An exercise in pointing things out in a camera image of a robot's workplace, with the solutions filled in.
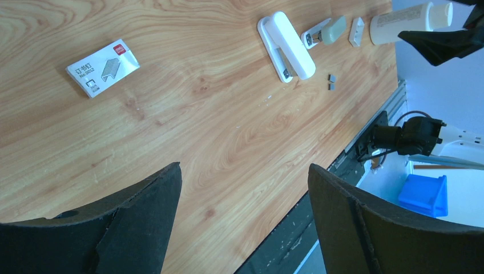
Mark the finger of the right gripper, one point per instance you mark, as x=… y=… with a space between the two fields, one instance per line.
x=440 y=47

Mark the white staple tray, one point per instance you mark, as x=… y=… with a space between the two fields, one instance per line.
x=356 y=32

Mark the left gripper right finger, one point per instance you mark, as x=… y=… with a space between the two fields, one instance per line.
x=362 y=233

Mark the white stapler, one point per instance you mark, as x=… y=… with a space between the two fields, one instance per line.
x=286 y=50

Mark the white staple box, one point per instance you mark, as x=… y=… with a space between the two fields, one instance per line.
x=102 y=69

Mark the grey green stapler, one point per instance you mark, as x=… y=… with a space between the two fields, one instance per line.
x=327 y=32

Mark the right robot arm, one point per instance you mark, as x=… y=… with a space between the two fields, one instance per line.
x=424 y=135

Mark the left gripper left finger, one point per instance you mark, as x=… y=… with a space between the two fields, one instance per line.
x=125 y=232

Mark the white plastic bottle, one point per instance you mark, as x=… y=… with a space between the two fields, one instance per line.
x=385 y=28

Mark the blue plastic bin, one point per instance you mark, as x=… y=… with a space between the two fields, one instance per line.
x=425 y=195

